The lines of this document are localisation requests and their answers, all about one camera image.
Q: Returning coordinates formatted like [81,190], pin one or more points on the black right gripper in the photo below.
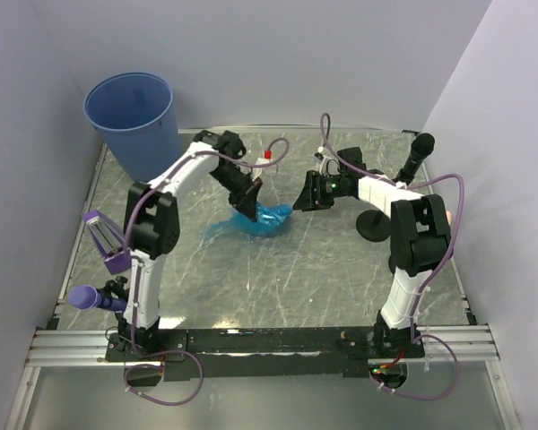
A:
[309,200]

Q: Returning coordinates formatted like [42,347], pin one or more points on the blue plastic trash bin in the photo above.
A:
[134,113]

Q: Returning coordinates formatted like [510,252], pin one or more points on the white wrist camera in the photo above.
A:
[323,162]
[264,164]

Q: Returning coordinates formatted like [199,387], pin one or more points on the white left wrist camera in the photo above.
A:
[264,164]

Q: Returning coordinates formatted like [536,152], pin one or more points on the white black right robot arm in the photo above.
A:
[418,230]

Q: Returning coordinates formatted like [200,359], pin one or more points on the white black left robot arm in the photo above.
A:
[152,224]

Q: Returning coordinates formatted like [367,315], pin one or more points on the black microphone on stand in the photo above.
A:
[374,225]

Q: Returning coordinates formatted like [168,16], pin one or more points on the blue plastic trash bag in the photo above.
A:
[271,221]

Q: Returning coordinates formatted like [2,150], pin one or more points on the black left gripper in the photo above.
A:
[246,201]

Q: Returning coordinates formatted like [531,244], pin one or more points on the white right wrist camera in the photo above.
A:
[323,162]

